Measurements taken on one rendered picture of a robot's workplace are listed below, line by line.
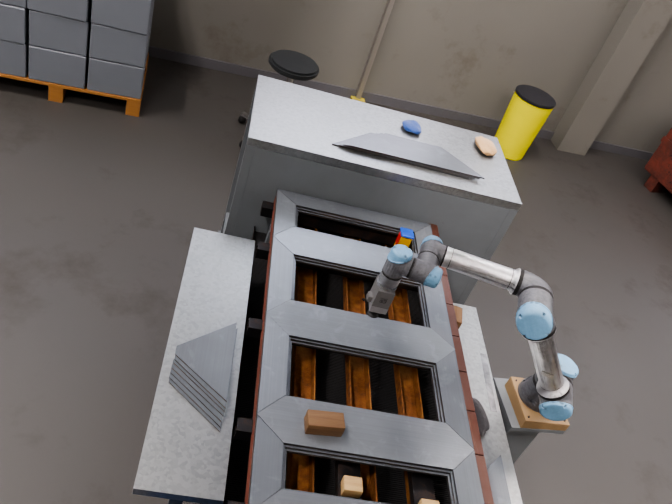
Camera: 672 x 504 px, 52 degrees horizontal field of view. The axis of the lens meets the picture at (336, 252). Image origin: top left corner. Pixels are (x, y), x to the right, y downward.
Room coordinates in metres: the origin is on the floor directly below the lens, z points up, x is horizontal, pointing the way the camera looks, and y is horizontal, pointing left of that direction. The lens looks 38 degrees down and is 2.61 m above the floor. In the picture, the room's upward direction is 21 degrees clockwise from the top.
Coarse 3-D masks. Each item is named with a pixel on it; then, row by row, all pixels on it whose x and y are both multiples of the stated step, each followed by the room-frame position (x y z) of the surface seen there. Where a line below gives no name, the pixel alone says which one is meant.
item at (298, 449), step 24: (336, 216) 2.51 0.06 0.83; (312, 264) 2.15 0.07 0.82; (336, 264) 2.18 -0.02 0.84; (288, 360) 1.60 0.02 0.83; (384, 360) 1.78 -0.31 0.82; (408, 360) 1.82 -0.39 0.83; (288, 384) 1.51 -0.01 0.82; (432, 384) 1.76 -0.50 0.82; (312, 456) 1.29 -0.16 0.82; (336, 456) 1.31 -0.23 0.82; (360, 456) 1.34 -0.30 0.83
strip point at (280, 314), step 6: (276, 306) 1.82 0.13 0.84; (282, 306) 1.83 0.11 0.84; (288, 306) 1.84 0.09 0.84; (270, 312) 1.78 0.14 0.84; (276, 312) 1.79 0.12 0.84; (282, 312) 1.80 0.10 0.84; (288, 312) 1.81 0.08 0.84; (276, 318) 1.76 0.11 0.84; (282, 318) 1.77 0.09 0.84; (288, 318) 1.78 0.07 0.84; (282, 324) 1.74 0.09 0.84; (288, 324) 1.76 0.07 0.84; (288, 330) 1.73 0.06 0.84
